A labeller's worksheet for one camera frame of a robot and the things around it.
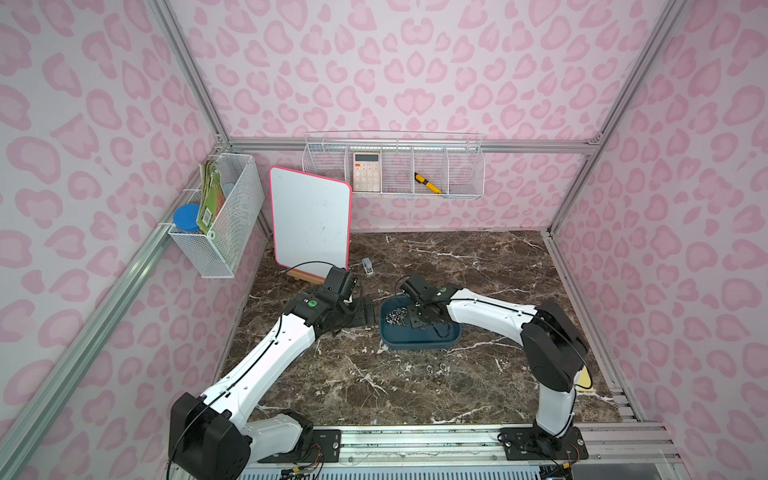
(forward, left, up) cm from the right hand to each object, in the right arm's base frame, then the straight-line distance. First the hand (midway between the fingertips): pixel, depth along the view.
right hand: (417, 315), depth 92 cm
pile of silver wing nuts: (+1, +6, -3) cm, 7 cm away
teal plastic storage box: (-3, +7, -5) cm, 9 cm away
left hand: (-4, +16, +12) cm, 20 cm away
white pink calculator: (+36, +16, +26) cm, 47 cm away
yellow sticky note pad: (-17, -45, -5) cm, 49 cm away
